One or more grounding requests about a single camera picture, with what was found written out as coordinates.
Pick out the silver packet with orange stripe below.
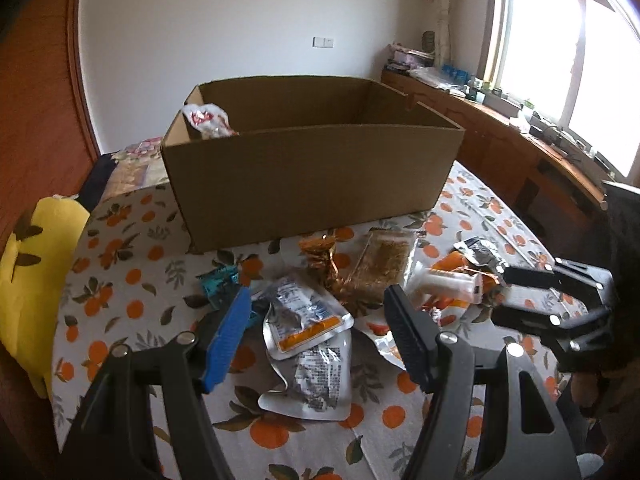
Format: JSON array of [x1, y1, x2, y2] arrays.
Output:
[[262, 274, 355, 361]]

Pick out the white plastic-wrapped snack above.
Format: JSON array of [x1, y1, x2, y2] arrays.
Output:
[[404, 266, 496, 306]]

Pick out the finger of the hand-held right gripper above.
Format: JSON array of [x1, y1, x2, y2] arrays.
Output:
[[496, 259, 616, 312], [490, 306, 615, 357]]

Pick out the wooden cabinet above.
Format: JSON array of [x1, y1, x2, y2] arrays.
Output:
[[381, 69, 608, 261]]

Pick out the person's right hand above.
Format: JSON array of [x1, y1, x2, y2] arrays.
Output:
[[570, 371, 618, 418]]

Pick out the wooden wardrobe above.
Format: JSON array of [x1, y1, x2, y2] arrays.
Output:
[[0, 0, 103, 198]]

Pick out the orange snack packet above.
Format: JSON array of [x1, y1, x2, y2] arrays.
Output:
[[430, 251, 473, 273]]

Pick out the floral patterned quilt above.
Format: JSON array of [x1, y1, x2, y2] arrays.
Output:
[[77, 139, 168, 210]]

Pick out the golden crinkly snack wrapper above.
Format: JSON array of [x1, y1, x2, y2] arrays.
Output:
[[299, 234, 381, 315]]

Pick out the window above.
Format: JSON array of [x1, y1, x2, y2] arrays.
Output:
[[477, 0, 640, 181]]

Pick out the brown cardboard box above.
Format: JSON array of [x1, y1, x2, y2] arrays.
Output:
[[161, 75, 467, 255]]

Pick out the row of small desk items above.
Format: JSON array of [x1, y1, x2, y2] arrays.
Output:
[[467, 77, 613, 173]]

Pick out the yellow cushion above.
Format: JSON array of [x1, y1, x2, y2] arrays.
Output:
[[0, 196, 91, 401]]

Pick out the pale patterned curtain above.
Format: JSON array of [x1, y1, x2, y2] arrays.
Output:
[[419, 0, 506, 68]]

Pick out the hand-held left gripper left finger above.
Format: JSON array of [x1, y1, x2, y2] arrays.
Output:
[[60, 285, 253, 480]]

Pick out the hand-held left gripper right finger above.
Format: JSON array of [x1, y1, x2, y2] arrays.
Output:
[[382, 284, 583, 480]]

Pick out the pile of boxes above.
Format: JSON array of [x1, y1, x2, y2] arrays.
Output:
[[384, 42, 436, 73]]

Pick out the orange fruit print tablecloth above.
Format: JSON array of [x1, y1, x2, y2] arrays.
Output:
[[50, 160, 608, 480]]

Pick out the crumpled silver packet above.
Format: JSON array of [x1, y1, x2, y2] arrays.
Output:
[[452, 237, 508, 273]]

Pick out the teal snack packet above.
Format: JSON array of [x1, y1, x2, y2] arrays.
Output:
[[196, 266, 241, 311]]

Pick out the clear grain cake pack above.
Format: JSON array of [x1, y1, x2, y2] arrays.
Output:
[[344, 229, 420, 302]]

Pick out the red and white snack packet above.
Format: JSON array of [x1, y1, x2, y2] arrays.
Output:
[[181, 103, 240, 139]]

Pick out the clear plastic bags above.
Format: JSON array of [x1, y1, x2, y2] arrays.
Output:
[[410, 66, 471, 95]]

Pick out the silver packet with black text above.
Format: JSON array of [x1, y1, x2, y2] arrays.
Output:
[[257, 330, 353, 422]]

